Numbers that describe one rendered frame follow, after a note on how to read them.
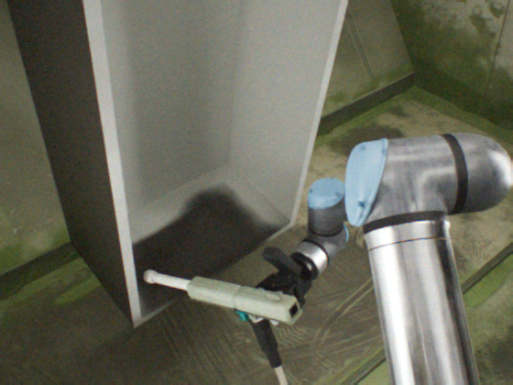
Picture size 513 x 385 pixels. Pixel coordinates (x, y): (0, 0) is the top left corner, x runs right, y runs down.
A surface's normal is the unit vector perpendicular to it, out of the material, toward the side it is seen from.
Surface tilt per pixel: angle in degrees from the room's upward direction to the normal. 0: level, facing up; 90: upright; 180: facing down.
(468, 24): 90
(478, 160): 39
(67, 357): 0
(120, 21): 102
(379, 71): 57
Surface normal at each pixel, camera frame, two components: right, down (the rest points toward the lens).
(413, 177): 0.09, -0.26
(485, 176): 0.37, 0.11
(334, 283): -0.04, -0.78
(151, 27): 0.65, 0.60
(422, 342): -0.36, -0.22
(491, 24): -0.79, 0.41
